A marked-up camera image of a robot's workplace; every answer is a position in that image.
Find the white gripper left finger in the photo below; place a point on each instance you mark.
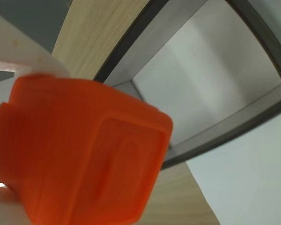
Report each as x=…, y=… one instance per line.
x=4, y=208

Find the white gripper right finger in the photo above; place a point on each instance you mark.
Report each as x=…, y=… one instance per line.
x=18, y=49

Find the orange cube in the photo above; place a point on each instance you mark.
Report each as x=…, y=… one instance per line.
x=84, y=152

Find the dark box with white inside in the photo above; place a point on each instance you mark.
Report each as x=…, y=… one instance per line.
x=201, y=82

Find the white paper sheet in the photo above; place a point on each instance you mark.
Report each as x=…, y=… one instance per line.
x=248, y=178

